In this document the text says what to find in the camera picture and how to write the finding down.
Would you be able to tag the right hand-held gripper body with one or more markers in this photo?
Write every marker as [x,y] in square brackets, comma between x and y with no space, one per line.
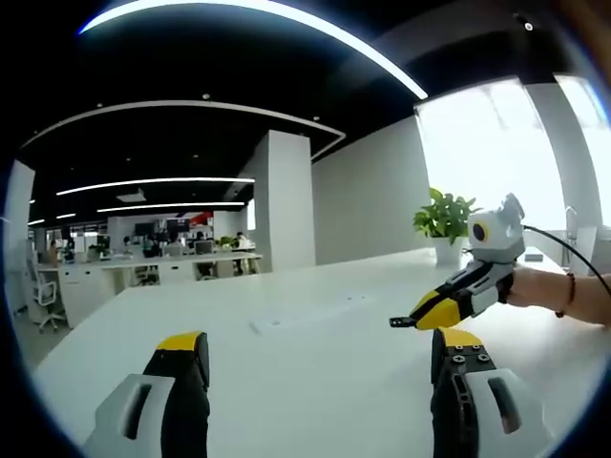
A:
[501,238]

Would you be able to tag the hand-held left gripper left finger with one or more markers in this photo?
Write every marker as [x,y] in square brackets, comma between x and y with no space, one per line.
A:
[119,415]

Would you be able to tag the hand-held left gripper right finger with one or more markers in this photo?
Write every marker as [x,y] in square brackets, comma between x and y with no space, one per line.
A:
[515,420]

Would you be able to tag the black pronged plastic buckle part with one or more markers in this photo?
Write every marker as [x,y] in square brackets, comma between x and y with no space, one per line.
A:
[398,322]

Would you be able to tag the person's right hand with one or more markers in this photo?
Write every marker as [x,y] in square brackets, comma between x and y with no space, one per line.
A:
[534,286]

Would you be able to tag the green plant in white pot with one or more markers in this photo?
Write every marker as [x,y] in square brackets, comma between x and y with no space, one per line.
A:
[446,214]

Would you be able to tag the white office desk row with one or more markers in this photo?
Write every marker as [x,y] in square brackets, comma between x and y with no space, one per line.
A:
[81,286]

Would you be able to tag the white office chair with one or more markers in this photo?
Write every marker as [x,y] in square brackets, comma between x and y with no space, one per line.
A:
[45,291]

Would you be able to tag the grey desk monitor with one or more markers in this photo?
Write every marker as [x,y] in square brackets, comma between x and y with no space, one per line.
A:
[203,246]

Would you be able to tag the round ceiling sensor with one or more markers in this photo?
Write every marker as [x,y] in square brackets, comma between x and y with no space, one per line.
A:
[528,26]

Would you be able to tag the thin ceiling light strip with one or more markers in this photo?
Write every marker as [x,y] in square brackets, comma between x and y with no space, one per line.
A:
[172,206]

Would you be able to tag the ceiling air vent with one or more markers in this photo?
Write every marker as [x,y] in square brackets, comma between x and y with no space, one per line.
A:
[131,195]

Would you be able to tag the wide ceiling light strip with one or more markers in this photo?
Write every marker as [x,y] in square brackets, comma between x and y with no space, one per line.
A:
[157,181]

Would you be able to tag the long curved ceiling light strip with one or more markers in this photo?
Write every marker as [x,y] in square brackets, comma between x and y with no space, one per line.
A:
[110,16]

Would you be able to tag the black wall screen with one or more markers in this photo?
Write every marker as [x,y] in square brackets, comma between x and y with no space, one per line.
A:
[143,228]

